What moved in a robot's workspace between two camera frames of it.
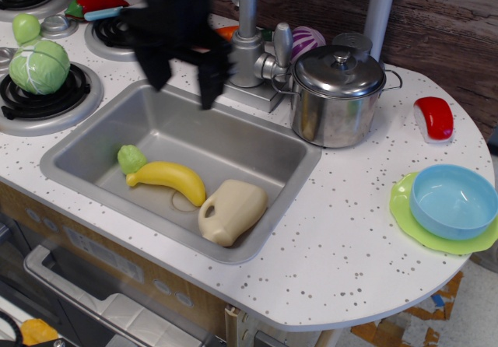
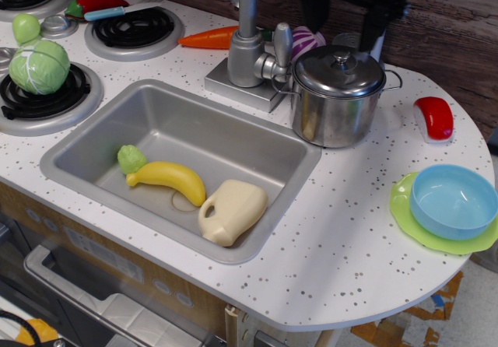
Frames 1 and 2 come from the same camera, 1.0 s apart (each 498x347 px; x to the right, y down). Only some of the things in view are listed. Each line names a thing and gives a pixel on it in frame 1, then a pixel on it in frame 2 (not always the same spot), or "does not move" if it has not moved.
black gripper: (162, 22) → (382, 6)
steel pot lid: (338, 71) does not move
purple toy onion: (305, 39) does not move
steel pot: (333, 122) does not move
